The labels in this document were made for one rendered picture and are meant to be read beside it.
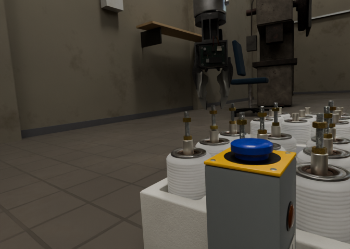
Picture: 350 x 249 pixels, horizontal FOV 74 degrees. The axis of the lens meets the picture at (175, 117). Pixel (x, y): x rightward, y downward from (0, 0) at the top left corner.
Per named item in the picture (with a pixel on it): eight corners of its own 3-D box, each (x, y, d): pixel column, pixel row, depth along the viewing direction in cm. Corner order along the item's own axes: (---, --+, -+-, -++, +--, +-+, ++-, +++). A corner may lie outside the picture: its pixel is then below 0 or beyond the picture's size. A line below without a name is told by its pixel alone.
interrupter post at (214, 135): (210, 144, 57) (209, 131, 57) (209, 142, 60) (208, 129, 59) (219, 144, 57) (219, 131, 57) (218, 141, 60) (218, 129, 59)
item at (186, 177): (198, 216, 58) (195, 146, 56) (223, 237, 49) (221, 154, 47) (163, 229, 53) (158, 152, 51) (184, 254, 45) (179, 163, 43)
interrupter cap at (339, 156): (296, 154, 45) (296, 151, 45) (312, 147, 50) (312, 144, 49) (342, 163, 39) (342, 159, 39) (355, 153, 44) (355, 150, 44)
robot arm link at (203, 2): (194, 6, 58) (228, 2, 56) (195, 25, 58) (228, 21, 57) (191, -6, 50) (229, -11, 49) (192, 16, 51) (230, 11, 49)
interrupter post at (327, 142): (316, 154, 44) (316, 137, 44) (321, 152, 46) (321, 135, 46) (330, 157, 43) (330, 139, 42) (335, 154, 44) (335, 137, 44)
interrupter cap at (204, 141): (199, 147, 55) (199, 144, 55) (199, 140, 63) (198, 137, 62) (232, 146, 54) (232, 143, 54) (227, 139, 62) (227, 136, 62)
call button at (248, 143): (277, 158, 24) (277, 138, 23) (266, 170, 20) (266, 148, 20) (239, 153, 26) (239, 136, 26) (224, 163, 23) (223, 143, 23)
